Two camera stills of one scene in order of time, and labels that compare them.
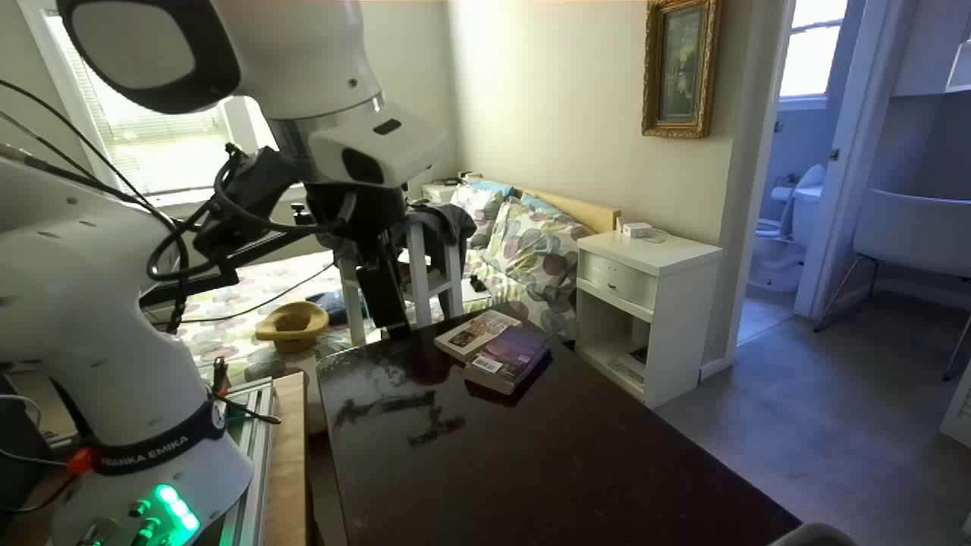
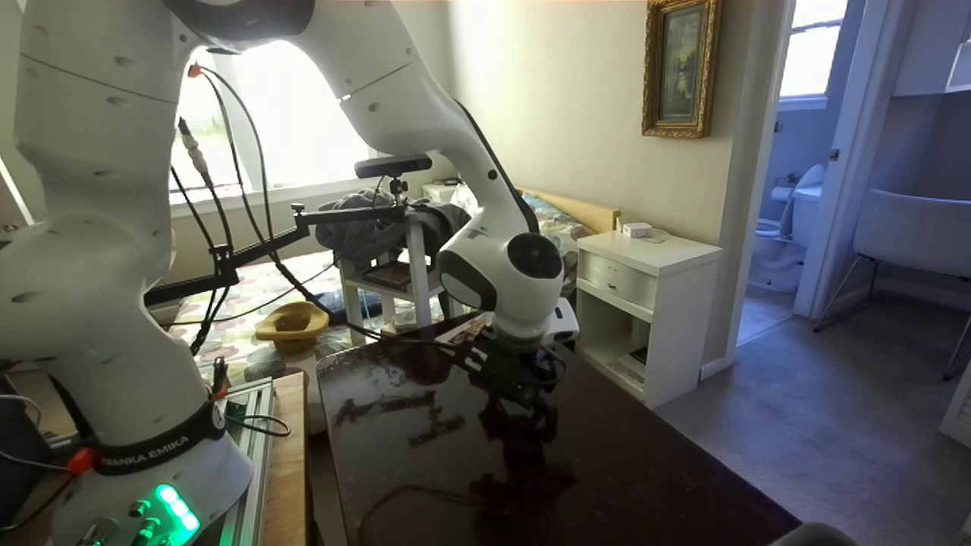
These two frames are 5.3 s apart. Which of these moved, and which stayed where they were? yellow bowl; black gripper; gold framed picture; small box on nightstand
Moved: black gripper
Stayed: yellow bowl; gold framed picture; small box on nightstand
